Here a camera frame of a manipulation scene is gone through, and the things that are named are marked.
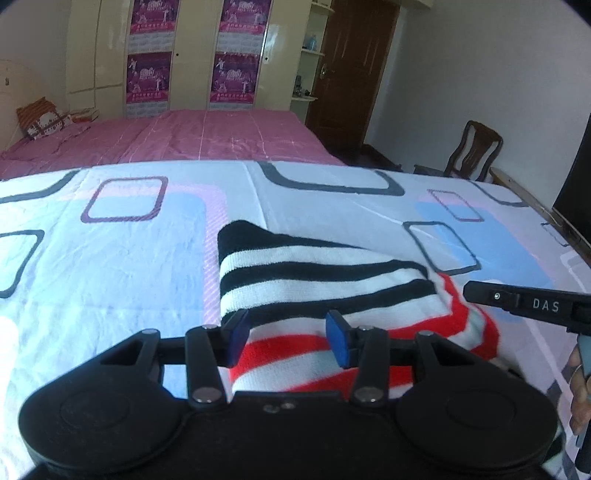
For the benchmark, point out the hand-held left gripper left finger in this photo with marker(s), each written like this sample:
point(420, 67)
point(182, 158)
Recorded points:
point(238, 334)

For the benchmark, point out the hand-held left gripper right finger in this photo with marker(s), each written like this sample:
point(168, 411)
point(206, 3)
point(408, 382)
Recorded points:
point(337, 339)

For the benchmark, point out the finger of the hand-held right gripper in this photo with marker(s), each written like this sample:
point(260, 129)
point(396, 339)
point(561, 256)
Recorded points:
point(489, 295)

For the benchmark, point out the striped white black red garment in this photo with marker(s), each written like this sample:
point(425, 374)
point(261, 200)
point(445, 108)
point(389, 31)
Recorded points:
point(323, 267)

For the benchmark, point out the person's right hand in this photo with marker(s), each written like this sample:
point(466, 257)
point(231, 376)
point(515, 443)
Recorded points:
point(581, 401)

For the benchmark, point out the black screen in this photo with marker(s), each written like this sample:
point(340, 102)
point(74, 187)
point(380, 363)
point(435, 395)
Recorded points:
point(575, 194)

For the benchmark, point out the patterned white blue bed sheet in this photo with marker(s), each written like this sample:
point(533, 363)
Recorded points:
point(115, 258)

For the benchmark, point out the brown wooden chair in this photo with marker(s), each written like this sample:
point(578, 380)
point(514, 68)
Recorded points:
point(475, 150)

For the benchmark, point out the pink bed cover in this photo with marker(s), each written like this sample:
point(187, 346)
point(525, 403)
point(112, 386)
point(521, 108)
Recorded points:
point(207, 134)

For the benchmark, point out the brown wooden door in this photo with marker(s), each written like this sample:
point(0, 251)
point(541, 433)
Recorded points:
point(351, 69)

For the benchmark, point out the cream open shelf unit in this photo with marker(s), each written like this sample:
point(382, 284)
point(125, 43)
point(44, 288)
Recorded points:
point(308, 74)

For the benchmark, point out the cream wardrobe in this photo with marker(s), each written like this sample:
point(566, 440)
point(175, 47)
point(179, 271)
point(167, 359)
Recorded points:
point(194, 55)

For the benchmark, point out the orange patterned cushion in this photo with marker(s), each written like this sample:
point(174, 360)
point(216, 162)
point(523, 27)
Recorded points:
point(44, 120)

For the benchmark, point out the blue bottle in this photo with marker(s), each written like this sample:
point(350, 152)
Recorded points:
point(310, 40)

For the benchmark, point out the wooden bed frame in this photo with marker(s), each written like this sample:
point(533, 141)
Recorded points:
point(526, 194)

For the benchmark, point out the purple wall poster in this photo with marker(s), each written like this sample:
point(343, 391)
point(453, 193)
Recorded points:
point(245, 16)
point(148, 81)
point(154, 16)
point(234, 78)

